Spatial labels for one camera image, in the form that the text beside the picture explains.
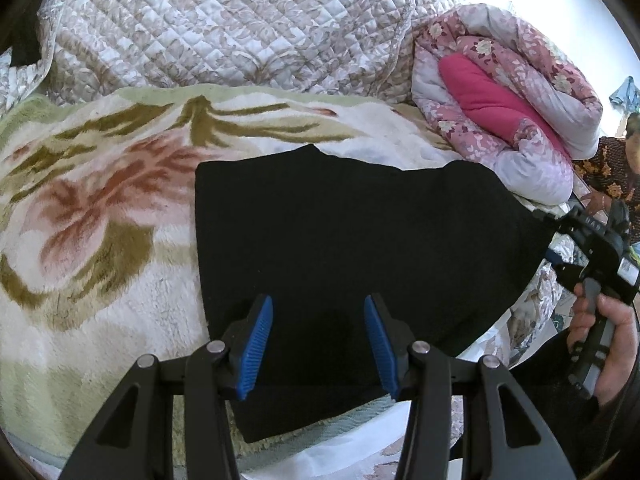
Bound floral fleece blanket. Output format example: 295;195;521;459
0;84;511;480

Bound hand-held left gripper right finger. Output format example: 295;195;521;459
363;294;581;480

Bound black pants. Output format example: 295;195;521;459
194;143;553;443

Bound person's right hand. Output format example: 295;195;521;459
567;282;640;406

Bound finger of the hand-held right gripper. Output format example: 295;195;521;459
545;247;592;292
532;208;583;235

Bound quilted leaf-print bedspread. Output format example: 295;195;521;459
0;0;468;111

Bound pink floral comforter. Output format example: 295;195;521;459
411;3;605;206

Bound blue hanging cloth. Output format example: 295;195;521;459
609;76;640;111

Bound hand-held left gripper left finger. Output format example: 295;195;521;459
57;294;275;480

